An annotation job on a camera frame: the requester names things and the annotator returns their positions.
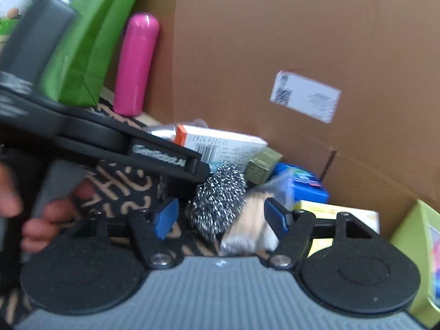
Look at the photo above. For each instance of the olive green small cube box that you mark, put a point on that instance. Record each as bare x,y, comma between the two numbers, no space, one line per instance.
261,166

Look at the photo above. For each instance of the large brown cardboard sheet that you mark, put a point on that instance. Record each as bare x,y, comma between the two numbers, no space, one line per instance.
217,60

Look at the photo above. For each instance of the bag of cotton swabs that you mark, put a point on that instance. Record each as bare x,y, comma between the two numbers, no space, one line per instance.
250,232

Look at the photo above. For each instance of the white orange medicine box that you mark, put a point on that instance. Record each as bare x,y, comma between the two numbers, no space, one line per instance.
218,147

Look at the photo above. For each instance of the person left hand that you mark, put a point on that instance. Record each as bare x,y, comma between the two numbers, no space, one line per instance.
37,209

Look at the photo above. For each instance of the pink thermos bottle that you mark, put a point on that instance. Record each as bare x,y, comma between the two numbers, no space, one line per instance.
135,61

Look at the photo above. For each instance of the steel wool scrubber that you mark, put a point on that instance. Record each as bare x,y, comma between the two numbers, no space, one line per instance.
218,201

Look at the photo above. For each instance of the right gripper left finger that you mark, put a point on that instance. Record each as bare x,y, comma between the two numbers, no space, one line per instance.
147,231

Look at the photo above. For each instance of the white shipping label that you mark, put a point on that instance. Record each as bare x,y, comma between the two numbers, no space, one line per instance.
306,96

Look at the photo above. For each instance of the green shopping bag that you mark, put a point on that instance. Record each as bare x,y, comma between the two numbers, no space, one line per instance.
76,72

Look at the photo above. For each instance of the light green cardboard box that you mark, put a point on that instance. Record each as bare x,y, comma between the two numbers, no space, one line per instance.
417,237

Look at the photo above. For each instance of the patterned black beige carpet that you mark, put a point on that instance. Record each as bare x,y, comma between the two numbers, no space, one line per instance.
109,187

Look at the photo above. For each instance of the blue plastic gum container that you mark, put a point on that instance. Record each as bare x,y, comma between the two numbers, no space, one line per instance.
297,184

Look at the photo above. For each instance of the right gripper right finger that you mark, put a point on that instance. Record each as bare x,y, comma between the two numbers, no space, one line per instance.
294,231

